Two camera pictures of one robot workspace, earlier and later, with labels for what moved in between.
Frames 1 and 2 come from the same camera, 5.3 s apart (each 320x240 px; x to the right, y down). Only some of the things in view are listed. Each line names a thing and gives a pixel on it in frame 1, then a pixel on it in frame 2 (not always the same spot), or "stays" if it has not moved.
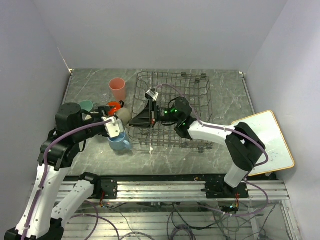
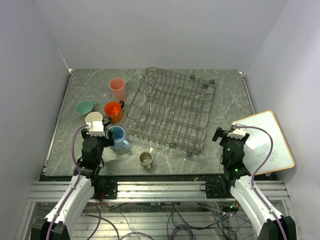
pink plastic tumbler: [118, 86] stays
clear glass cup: [105, 97] stays
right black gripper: [148, 117] → [223, 134]
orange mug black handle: [114, 106] stays
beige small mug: [124, 114] → [146, 158]
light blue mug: [119, 143] stays
